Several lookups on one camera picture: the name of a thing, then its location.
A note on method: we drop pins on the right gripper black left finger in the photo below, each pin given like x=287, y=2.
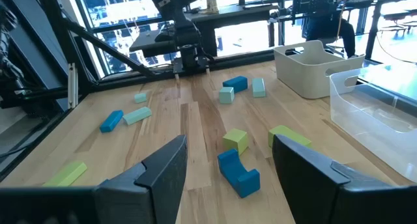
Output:
x=146, y=198

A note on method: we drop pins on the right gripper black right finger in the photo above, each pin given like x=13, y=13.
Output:
x=325, y=198

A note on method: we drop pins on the green rectangular block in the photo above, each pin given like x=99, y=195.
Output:
x=290, y=134

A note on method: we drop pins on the blue arch block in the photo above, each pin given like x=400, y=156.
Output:
x=246, y=185

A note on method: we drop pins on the teal rectangular block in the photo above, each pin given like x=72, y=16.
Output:
x=137, y=116
x=258, y=87

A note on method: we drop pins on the blue rectangular block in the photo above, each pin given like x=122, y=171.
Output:
x=111, y=121
x=236, y=84

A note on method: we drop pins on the teal cube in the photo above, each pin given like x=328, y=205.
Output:
x=140, y=98
x=226, y=95

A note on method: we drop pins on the green cube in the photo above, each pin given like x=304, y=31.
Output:
x=235, y=140

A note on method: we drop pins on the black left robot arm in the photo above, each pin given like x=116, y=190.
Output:
x=185, y=32

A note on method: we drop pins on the clear plastic bin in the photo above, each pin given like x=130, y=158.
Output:
x=358, y=126

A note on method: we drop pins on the long green block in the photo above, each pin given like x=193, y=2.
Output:
x=66, y=174

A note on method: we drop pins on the light grey plastic bin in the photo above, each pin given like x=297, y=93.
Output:
x=303, y=84

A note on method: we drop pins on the dark grey desk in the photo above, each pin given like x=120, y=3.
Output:
x=143, y=43
x=234, y=12

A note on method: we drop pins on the black computer mouse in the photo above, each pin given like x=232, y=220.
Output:
x=166, y=37

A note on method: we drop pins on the person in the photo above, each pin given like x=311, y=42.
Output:
x=322, y=30

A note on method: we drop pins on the black standing table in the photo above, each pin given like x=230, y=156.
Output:
x=374, y=28

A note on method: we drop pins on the black perforated panel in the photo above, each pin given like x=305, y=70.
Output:
x=314, y=1

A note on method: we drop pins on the white metal bracket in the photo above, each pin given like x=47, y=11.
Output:
x=72, y=85

